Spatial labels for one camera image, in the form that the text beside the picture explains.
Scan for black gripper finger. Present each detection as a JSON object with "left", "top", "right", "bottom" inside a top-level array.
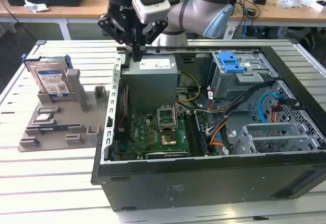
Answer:
[
  {"left": 97, "top": 14, "right": 138, "bottom": 62},
  {"left": 137, "top": 19, "right": 169, "bottom": 62}
]

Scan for hard disk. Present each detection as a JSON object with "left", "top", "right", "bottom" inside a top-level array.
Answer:
[{"left": 22, "top": 53, "right": 72, "bottom": 98}]

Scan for grey slotted disk bay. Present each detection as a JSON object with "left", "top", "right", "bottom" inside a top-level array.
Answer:
[{"left": 232, "top": 122, "right": 322, "bottom": 156}]

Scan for grey power supply unit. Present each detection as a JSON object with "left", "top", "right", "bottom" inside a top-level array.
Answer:
[{"left": 121, "top": 54, "right": 179, "bottom": 113}]

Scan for crumpled white paper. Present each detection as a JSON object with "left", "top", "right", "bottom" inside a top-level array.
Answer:
[{"left": 24, "top": 0, "right": 50, "bottom": 13}]

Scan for blue plastic bay carrier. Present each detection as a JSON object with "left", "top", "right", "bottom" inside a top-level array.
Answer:
[{"left": 218, "top": 51, "right": 246, "bottom": 73}]

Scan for grey metal drive cage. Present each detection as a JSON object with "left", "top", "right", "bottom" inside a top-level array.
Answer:
[{"left": 210, "top": 51, "right": 281, "bottom": 103}]

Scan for grey plastic parts rack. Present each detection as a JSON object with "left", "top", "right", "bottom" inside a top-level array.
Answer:
[{"left": 17, "top": 68, "right": 112, "bottom": 153}]

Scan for green motherboard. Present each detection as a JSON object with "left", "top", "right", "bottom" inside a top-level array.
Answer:
[{"left": 114, "top": 104, "right": 220, "bottom": 160}]

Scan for black RAM slot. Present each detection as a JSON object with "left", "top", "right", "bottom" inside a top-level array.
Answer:
[{"left": 184, "top": 112, "right": 199, "bottom": 157}]

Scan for CPU socket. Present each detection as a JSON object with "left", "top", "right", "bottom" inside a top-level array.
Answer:
[{"left": 160, "top": 133, "right": 179, "bottom": 146}]

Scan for dark blue RAM stick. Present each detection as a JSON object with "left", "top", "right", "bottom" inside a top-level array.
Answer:
[{"left": 39, "top": 124, "right": 80, "bottom": 132}]

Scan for black graphics card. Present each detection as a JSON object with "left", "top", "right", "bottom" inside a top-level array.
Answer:
[{"left": 145, "top": 150, "right": 191, "bottom": 159}]

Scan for black open PC case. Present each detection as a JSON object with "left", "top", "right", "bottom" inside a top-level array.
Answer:
[{"left": 91, "top": 39, "right": 326, "bottom": 212}]

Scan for small white box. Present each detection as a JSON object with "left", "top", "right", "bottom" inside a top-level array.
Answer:
[{"left": 314, "top": 0, "right": 326, "bottom": 13}]

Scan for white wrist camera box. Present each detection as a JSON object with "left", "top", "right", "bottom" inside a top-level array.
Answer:
[{"left": 130, "top": 0, "right": 171, "bottom": 24}]

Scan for wooden desk white frame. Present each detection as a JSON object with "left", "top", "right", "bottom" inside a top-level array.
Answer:
[
  {"left": 229, "top": 0, "right": 326, "bottom": 29},
  {"left": 0, "top": 0, "right": 110, "bottom": 40}
]

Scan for yellow and black wires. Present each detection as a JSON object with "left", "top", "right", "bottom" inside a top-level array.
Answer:
[{"left": 177, "top": 70, "right": 202, "bottom": 103}]

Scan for thin red wire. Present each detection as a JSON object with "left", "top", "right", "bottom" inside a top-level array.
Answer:
[{"left": 118, "top": 86, "right": 128, "bottom": 132}]

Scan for metal socket cover frame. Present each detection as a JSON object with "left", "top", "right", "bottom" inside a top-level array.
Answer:
[{"left": 156, "top": 105, "right": 178, "bottom": 131}]

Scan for black cable bundle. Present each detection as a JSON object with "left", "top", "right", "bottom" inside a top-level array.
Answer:
[{"left": 211, "top": 80, "right": 277, "bottom": 135}]

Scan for orange wire bundle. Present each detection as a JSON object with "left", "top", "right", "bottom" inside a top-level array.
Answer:
[{"left": 209, "top": 122, "right": 230, "bottom": 147}]

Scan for blue flat data wire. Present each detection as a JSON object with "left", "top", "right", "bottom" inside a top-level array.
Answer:
[{"left": 259, "top": 92, "right": 281, "bottom": 127}]

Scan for red orange yellow power wire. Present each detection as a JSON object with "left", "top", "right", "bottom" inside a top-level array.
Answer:
[{"left": 270, "top": 96, "right": 301, "bottom": 123}]

